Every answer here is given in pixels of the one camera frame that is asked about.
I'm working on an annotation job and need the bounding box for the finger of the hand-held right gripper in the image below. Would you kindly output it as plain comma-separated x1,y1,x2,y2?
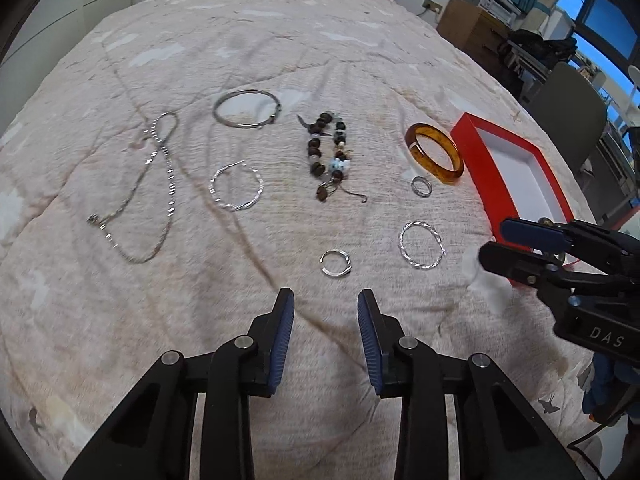
500,217,640,274
478,241,640,306

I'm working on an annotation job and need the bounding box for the silver chain necklace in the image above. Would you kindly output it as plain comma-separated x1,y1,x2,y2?
87,111,180,265

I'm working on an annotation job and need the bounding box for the black cable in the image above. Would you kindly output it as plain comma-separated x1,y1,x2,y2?
569,407,632,463

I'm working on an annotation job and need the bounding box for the wooden nightstand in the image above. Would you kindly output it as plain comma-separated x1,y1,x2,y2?
437,0,516,77

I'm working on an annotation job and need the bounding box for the amber bangle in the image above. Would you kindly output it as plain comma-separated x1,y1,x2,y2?
404,122,465,186

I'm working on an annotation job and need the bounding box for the dark beaded bracelet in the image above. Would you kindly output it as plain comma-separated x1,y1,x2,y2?
297,111,370,204

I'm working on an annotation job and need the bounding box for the thin grey metal bangle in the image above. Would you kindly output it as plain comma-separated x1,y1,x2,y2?
212,89,282,129

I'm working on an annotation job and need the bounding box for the person's right hand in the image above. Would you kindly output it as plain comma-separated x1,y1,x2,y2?
585,352,640,418

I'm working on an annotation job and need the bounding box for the black bag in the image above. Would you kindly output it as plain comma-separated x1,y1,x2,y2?
507,29,578,68

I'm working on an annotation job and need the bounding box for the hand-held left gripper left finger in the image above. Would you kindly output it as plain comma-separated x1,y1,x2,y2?
62,287,296,480

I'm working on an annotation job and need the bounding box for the twisted silver hoop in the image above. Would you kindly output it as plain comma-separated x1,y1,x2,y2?
209,160,264,212
398,220,447,271

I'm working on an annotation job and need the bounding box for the window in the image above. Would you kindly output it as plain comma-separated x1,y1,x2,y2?
555,0,640,68

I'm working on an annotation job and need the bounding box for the grey office chair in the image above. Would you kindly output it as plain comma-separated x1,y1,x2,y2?
527,62,608,181

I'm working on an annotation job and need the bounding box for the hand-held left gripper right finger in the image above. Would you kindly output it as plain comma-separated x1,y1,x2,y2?
356,289,586,480

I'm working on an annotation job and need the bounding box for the red jewelry box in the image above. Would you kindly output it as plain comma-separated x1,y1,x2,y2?
450,112,583,288

